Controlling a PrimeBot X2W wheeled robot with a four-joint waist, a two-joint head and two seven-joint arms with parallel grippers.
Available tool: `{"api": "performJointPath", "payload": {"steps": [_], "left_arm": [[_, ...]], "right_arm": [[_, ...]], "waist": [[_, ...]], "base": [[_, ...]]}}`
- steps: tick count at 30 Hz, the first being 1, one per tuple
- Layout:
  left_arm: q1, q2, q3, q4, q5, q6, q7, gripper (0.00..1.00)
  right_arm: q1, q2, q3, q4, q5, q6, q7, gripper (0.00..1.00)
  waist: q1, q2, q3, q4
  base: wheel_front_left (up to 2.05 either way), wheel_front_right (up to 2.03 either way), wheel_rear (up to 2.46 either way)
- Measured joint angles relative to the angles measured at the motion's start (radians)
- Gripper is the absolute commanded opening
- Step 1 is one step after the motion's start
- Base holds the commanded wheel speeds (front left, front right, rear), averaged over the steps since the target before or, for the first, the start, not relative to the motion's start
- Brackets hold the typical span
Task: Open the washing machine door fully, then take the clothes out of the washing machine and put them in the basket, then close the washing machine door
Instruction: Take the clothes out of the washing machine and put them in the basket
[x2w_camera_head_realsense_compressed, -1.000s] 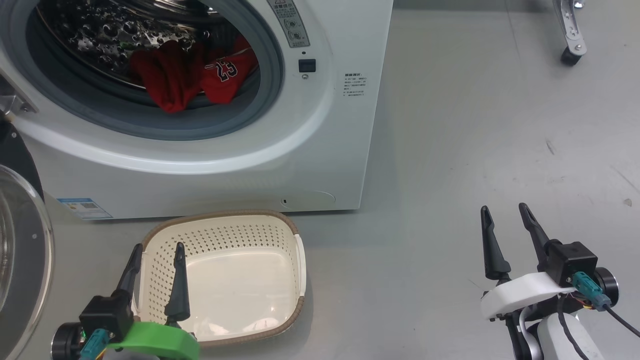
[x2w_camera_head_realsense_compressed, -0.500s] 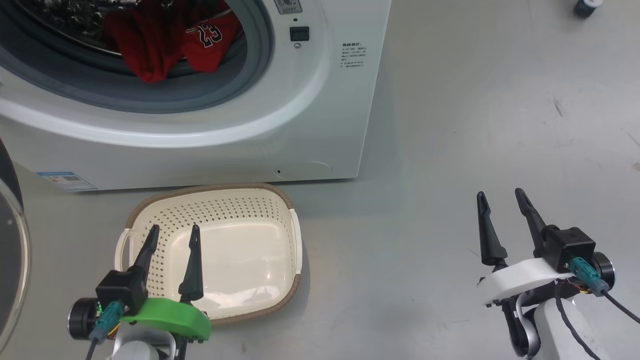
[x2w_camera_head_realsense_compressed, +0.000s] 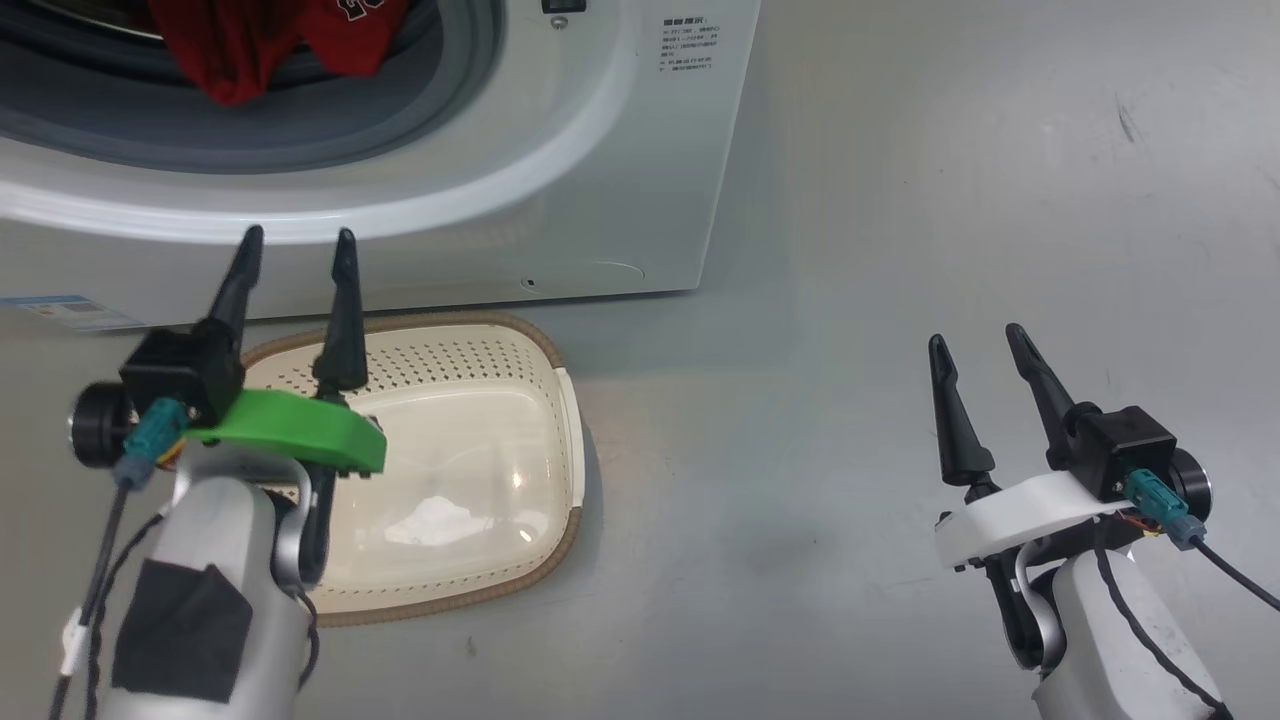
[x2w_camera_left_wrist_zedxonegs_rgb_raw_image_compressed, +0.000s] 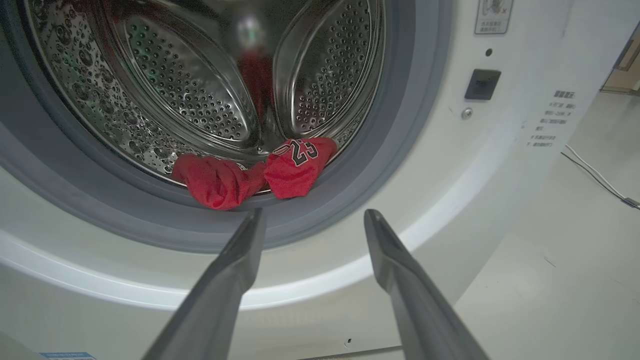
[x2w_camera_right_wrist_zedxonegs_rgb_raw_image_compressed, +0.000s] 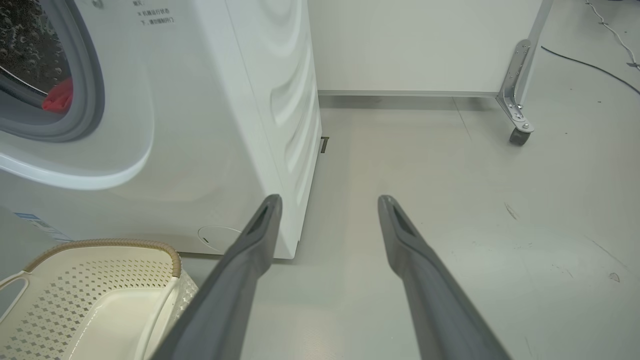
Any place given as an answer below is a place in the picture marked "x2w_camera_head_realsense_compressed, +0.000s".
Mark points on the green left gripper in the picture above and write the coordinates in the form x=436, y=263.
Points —
x=300, y=425

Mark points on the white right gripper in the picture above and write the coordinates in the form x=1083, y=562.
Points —
x=1010, y=515

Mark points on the red garment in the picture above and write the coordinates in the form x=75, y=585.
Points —
x=240, y=50

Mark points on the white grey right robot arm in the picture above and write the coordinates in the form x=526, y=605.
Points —
x=1085, y=660

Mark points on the cream basket with brown rim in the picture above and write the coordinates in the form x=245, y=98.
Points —
x=470, y=480

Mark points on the white front-load washing machine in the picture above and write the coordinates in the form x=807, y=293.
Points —
x=620, y=200

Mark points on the blue energy label sticker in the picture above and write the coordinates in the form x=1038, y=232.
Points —
x=70, y=312

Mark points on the round white filter cover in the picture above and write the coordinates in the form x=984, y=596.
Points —
x=590, y=275

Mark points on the small text sticker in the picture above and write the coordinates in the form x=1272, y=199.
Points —
x=690, y=45

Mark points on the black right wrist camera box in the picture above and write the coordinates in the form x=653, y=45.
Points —
x=1125, y=445

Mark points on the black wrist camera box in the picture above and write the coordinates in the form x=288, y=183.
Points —
x=160, y=370
x=1125, y=445

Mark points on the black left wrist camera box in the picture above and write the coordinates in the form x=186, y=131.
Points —
x=160, y=370

